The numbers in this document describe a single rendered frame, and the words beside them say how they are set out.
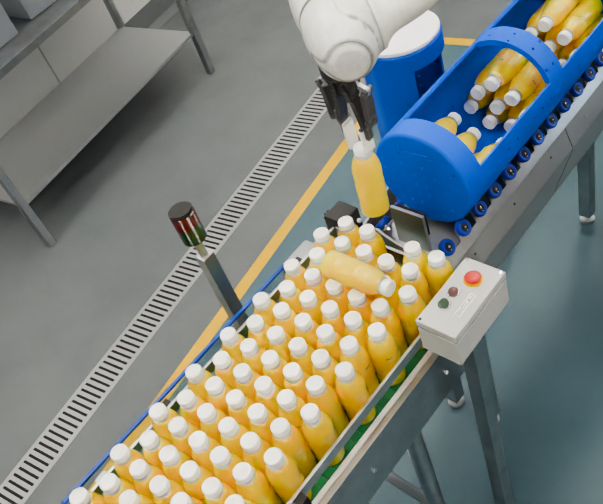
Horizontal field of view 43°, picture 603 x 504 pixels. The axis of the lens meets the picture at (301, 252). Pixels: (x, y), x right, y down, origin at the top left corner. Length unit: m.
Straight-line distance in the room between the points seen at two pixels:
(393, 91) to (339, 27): 1.36
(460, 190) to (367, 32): 0.71
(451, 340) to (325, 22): 0.70
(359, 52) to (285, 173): 2.66
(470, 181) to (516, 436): 1.13
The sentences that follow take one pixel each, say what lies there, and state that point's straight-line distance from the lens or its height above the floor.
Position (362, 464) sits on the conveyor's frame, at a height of 0.87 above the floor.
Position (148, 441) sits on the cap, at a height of 1.08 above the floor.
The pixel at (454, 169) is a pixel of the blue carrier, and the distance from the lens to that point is 1.85.
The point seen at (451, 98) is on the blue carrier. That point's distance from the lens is 2.24.
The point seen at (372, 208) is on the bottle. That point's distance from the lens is 1.72.
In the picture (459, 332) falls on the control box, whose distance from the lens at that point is 1.61.
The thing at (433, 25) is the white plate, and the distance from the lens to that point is 2.63.
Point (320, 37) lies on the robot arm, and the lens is 1.28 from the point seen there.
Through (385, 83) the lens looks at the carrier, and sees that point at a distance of 2.60.
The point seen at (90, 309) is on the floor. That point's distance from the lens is 3.73.
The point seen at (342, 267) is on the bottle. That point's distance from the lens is 1.73.
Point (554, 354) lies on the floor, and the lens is 2.90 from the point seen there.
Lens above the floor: 2.38
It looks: 44 degrees down
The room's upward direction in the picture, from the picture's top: 23 degrees counter-clockwise
